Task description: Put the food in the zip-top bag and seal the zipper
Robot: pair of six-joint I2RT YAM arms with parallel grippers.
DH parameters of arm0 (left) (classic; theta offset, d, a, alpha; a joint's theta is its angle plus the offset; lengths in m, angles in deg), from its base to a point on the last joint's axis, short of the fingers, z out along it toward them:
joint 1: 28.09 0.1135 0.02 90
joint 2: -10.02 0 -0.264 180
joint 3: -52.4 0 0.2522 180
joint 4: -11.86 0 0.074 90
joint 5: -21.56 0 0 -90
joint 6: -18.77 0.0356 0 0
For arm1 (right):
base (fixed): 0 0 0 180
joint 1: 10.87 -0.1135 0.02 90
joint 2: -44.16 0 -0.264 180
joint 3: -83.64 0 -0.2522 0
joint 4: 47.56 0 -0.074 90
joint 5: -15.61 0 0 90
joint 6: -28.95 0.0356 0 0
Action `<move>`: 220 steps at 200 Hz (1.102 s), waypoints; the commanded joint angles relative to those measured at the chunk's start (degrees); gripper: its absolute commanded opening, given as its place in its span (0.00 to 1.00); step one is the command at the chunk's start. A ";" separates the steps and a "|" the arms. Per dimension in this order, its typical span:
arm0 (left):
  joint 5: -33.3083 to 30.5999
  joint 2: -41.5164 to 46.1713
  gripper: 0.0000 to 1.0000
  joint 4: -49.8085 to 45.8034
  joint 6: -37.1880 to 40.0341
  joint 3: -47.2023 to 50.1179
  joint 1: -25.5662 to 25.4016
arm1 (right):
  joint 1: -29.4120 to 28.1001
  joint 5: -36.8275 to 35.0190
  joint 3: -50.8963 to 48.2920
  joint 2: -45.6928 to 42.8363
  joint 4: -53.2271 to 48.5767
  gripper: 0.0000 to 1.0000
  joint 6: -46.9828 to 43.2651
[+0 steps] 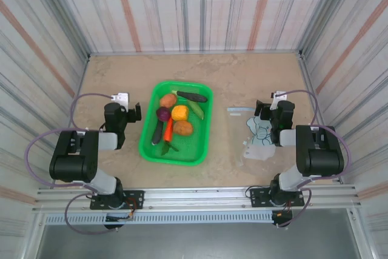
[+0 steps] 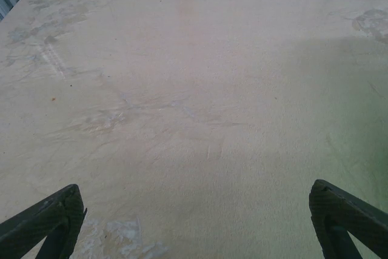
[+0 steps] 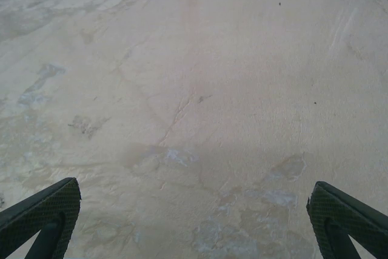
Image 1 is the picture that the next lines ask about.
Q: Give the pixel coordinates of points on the purple onion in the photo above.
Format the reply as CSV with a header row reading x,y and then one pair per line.
x,y
163,114

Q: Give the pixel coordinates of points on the brown potato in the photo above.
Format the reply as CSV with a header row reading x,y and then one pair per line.
x,y
168,100
183,127

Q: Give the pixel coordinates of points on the orange carrot green leaves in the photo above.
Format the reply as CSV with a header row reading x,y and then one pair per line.
x,y
168,130

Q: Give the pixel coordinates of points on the clear zip-top bag elephant print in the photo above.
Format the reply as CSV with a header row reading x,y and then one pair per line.
x,y
239,137

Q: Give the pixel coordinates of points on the yellow lemon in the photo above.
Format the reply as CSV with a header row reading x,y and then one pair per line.
x,y
180,113

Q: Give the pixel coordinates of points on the long dark eggplant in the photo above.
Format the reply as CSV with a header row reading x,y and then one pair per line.
x,y
194,96

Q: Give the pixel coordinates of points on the green plastic basket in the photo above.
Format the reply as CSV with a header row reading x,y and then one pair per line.
x,y
188,150

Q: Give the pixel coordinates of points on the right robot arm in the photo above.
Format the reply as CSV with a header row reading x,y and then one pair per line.
x,y
321,156

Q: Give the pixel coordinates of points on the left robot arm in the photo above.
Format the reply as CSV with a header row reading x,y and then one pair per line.
x,y
75,162

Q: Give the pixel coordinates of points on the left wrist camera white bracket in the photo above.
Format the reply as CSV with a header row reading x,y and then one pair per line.
x,y
121,97

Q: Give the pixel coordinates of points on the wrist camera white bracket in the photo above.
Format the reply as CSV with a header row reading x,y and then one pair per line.
x,y
121,97
278,96

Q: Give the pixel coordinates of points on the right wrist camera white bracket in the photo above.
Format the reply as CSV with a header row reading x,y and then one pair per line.
x,y
278,96

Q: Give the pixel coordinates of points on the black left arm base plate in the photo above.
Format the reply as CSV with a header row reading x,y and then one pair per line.
x,y
135,198

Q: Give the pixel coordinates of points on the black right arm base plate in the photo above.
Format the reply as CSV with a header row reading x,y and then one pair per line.
x,y
257,195

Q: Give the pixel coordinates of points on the aluminium mounting rail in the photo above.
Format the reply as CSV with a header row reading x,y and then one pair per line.
x,y
194,195

